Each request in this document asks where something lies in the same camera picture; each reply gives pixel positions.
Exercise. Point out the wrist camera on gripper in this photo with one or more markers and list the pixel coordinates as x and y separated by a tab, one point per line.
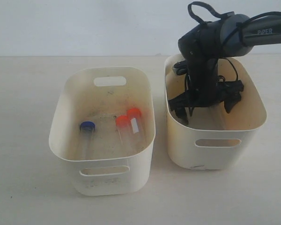
180	68

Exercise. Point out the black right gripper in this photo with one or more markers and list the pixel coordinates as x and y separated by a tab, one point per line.
204	87

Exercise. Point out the orange-capped tube with label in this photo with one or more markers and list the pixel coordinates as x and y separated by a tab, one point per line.
138	132

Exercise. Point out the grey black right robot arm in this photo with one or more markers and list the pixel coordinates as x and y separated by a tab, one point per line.
232	35

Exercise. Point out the cream plastic bin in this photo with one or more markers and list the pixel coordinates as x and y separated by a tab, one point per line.
101	95
213	139

